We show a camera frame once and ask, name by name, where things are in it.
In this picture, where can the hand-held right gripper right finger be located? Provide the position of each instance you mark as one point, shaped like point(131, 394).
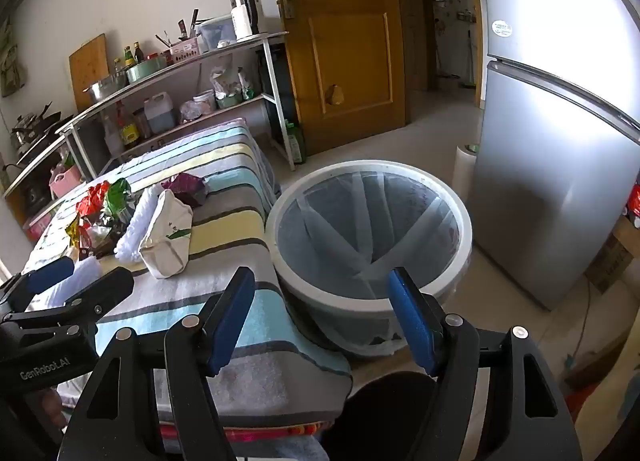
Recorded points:
point(412, 326)

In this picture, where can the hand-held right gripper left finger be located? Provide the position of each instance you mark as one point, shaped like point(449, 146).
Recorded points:
point(232, 326)

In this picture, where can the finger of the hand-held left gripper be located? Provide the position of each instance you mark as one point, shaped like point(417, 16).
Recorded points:
point(47, 275)
point(107, 286)

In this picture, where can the white tissue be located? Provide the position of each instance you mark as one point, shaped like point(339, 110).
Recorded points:
point(87, 273)

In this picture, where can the yellow snack wrapper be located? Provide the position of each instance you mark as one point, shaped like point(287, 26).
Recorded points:
point(73, 236)

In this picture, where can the silvery plastic wrapper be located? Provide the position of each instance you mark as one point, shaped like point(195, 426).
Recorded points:
point(100, 236)

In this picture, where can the white cloth pouch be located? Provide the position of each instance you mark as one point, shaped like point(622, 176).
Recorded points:
point(165, 241)

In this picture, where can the red snack wrapper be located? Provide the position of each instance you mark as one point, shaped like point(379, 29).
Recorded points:
point(91, 198)

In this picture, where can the green snack wrapper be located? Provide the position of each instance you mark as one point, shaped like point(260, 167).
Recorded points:
point(117, 196)

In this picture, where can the white round waste bin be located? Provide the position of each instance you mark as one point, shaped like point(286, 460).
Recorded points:
point(325, 298)

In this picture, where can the purple snack wrapper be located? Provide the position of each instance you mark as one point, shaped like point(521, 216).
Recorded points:
point(185, 186)

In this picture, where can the translucent plastic bin liner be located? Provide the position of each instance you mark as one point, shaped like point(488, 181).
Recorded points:
point(325, 221)

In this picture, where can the person's left hand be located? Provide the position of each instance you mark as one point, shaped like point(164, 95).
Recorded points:
point(52, 408)

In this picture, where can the striped blanket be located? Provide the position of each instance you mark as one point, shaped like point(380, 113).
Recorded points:
point(225, 241)

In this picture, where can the pink plastic basket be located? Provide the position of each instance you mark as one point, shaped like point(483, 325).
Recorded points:
point(65, 182)

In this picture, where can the grey metal side rack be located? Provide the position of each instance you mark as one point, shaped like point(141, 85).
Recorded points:
point(37, 166)

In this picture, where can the red patterned cloth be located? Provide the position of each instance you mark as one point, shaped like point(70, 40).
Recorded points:
point(250, 435)

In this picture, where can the clear plastic bottle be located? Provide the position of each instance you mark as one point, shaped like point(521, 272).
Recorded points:
point(112, 138)

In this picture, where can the black wok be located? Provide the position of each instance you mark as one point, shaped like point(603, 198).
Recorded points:
point(32, 123)

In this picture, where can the yellow label bottle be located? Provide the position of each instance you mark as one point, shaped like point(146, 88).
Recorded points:
point(130, 133)

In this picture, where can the white paper roll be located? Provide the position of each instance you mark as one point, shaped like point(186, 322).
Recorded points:
point(464, 171)

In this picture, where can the plastic oil jug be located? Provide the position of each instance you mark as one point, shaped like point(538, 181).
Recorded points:
point(160, 116)

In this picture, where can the plastic bag with food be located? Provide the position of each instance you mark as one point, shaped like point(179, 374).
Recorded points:
point(190, 112)

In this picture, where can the green floor bottle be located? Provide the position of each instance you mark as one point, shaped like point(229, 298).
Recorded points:
point(296, 143)

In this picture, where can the steel pot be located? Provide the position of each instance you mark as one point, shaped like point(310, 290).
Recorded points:
point(105, 88)

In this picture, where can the cardboard box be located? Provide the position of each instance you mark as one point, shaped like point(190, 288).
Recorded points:
point(610, 261)

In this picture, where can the wooden cutting board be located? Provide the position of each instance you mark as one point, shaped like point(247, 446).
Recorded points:
point(89, 66)

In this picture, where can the green enamel pot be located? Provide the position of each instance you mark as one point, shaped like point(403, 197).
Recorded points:
point(147, 70)

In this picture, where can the green bowl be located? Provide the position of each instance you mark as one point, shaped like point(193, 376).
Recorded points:
point(230, 101)

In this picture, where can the green glass bottle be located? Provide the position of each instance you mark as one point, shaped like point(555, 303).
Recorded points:
point(129, 58)

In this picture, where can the silver refrigerator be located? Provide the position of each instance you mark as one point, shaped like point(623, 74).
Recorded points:
point(550, 141)

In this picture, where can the dark sauce bottle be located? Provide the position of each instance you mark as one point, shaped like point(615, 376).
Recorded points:
point(138, 55)

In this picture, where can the white plastic bag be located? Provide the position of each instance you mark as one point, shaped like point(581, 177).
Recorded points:
point(225, 83)

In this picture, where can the tan door ornament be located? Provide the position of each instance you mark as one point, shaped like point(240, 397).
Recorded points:
point(334, 96)

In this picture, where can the pink utensil basket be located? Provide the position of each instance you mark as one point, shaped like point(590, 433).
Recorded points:
point(184, 52)

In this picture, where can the red plastic bag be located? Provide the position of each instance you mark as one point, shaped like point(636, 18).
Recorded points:
point(634, 203)

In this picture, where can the metal shelf rack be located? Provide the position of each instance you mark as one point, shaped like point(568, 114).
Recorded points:
point(225, 46)

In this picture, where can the kitchen knife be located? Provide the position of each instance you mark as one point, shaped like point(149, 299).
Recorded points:
point(193, 23)
point(182, 30)

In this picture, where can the mop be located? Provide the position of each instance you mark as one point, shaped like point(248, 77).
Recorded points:
point(470, 61)

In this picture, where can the clear plastic storage box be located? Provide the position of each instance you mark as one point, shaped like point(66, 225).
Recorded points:
point(217, 36)

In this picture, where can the wooden door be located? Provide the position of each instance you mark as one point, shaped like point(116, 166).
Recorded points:
point(345, 41)

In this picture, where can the white electric kettle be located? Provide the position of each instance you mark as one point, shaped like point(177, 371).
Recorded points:
point(244, 16)

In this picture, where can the beige wall hanging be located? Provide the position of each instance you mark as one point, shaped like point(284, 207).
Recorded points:
point(11, 66)

